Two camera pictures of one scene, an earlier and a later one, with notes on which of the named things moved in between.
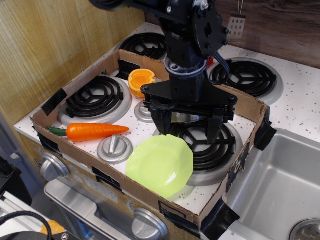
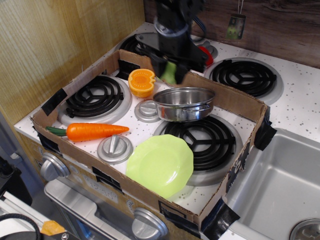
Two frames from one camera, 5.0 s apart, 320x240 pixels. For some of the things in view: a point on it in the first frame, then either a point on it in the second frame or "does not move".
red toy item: (210, 62) does not move
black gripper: (193, 92) to (180, 48)
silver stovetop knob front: (114, 149) does not move
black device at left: (12, 182) does not move
